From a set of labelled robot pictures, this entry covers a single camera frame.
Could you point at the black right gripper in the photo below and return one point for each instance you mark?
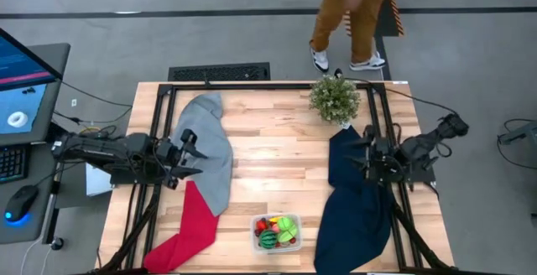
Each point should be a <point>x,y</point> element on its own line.
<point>379,157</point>

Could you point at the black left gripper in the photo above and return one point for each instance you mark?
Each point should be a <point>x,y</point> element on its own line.
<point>172,153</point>

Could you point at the red toy strawberry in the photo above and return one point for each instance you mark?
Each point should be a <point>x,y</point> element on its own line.
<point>261,224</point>

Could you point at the clear plastic tupperware container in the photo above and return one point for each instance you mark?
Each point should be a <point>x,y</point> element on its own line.
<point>253,245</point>

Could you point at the green striped toy watermelon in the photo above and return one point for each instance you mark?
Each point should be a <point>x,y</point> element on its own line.
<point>268,239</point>

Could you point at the light green toy lettuce leaf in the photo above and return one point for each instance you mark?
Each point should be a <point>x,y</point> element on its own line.
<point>289,236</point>

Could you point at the red toy cherry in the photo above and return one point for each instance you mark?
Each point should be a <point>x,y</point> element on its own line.
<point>293,240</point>

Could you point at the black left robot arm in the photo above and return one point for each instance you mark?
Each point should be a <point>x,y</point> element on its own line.
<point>105,151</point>

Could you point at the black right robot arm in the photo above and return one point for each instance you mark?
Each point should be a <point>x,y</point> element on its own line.
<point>419,147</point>

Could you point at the grey cloth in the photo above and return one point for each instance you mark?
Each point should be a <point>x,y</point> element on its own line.
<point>210,141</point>

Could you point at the artificial green plant black pot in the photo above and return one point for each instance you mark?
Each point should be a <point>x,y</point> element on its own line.
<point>334,99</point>

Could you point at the navy blue cloth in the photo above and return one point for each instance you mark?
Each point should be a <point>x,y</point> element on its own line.
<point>352,224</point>

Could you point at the red cloth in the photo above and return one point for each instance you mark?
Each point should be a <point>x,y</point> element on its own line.
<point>189,233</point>

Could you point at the black perforated floor mat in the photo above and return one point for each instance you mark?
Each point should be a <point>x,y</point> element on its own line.
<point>218,72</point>

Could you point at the white box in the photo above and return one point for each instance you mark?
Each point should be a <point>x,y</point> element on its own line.
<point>96,183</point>

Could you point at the black mat with orange stripes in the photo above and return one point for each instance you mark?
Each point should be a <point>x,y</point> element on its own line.
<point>388,23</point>

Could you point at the person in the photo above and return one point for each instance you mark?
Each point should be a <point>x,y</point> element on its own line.
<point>331,11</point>

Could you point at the black desk caster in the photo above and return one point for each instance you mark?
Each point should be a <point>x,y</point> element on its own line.
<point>57,244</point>

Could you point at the grey computer desk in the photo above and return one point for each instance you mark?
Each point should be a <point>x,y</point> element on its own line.
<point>42,224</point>

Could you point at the grey floor stand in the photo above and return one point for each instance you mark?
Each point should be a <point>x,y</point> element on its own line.
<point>524,134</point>

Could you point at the black mouse with blue light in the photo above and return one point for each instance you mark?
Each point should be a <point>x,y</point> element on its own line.
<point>21,201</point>

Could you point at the black keyboard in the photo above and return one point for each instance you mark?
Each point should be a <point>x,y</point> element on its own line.
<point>12,164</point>

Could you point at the computer monitor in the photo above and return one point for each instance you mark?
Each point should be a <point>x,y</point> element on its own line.
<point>21,99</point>

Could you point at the black aluminium table frame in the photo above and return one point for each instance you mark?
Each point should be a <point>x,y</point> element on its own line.
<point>272,86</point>

